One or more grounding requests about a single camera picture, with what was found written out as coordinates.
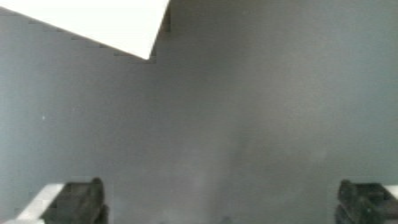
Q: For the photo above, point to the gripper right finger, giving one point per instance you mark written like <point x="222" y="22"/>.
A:
<point x="368" y="203"/>

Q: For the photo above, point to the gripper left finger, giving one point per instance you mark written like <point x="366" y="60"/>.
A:
<point x="68" y="204"/>

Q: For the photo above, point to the white workspace border frame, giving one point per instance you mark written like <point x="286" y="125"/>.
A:
<point x="118" y="22"/>

